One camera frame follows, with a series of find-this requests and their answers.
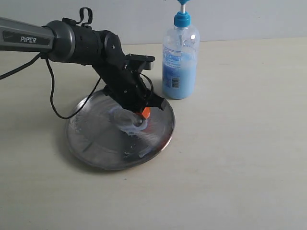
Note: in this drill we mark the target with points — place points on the blue lotion pump bottle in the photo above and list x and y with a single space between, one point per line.
180 56

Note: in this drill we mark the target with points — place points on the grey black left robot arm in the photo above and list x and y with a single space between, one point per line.
68 41

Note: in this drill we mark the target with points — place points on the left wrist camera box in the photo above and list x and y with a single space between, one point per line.
139 62

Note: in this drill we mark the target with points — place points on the round steel plate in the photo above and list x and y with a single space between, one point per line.
94 140

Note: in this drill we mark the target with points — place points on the blue soap blob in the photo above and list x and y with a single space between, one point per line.
127 121

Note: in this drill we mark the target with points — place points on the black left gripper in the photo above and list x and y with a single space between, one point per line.
129 90

